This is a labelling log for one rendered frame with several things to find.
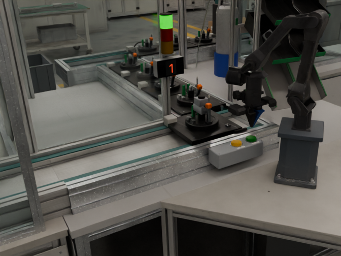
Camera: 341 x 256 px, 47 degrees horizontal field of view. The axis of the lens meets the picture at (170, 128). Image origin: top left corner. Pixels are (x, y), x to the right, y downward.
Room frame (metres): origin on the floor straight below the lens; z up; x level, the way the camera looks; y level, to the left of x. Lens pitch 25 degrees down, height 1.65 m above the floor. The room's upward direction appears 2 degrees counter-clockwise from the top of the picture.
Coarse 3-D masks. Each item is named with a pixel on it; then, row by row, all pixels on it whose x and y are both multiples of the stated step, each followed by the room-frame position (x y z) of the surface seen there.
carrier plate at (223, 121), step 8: (184, 120) 1.55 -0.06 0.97; (224, 120) 1.53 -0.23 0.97; (176, 128) 1.47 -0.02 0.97; (184, 128) 1.47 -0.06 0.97; (216, 128) 1.46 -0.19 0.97; (224, 128) 1.45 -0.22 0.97; (232, 128) 1.45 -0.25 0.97; (240, 128) 1.45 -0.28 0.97; (184, 136) 1.40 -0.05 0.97; (192, 136) 1.39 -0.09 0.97; (200, 136) 1.39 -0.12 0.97; (208, 136) 1.38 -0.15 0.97; (216, 136) 1.40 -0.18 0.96; (224, 136) 1.42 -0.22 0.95; (192, 144) 1.35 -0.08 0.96
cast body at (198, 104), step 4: (200, 96) 1.50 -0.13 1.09; (204, 96) 1.50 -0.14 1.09; (196, 100) 1.50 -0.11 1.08; (200, 100) 1.48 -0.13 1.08; (204, 100) 1.49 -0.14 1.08; (208, 100) 1.50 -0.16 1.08; (196, 104) 1.50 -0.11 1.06; (200, 104) 1.48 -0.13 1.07; (204, 104) 1.49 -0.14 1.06; (196, 108) 1.50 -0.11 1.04; (200, 108) 1.47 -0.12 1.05; (204, 108) 1.48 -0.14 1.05; (200, 112) 1.47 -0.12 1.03; (204, 112) 1.48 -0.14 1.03
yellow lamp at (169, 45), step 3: (162, 42) 1.55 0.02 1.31; (165, 42) 1.55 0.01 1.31; (168, 42) 1.55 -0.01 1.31; (171, 42) 1.55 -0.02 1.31; (162, 45) 1.55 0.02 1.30; (165, 45) 1.55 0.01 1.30; (168, 45) 1.55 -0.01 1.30; (171, 45) 1.55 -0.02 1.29; (162, 48) 1.55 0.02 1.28; (165, 48) 1.55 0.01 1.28; (168, 48) 1.55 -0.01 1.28; (171, 48) 1.55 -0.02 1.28; (162, 51) 1.55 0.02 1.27; (165, 51) 1.55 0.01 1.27; (168, 51) 1.55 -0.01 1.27; (171, 51) 1.55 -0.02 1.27
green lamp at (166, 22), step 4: (160, 16) 1.56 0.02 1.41; (164, 16) 1.55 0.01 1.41; (168, 16) 1.55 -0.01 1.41; (172, 16) 1.57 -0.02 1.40; (160, 20) 1.56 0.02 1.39; (164, 20) 1.55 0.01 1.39; (168, 20) 1.55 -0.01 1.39; (172, 20) 1.56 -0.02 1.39; (160, 24) 1.56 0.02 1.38; (164, 24) 1.55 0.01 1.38; (168, 24) 1.55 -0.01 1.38; (172, 24) 1.56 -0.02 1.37; (164, 28) 1.55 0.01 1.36
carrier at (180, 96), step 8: (184, 88) 1.81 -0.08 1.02; (192, 88) 1.77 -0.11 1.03; (176, 96) 1.85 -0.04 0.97; (184, 96) 1.79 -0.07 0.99; (192, 96) 1.77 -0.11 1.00; (176, 104) 1.74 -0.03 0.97; (184, 104) 1.72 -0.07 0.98; (192, 104) 1.71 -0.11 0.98; (216, 104) 1.72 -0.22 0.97; (224, 104) 1.73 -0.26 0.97; (176, 112) 1.67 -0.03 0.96; (184, 112) 1.64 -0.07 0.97
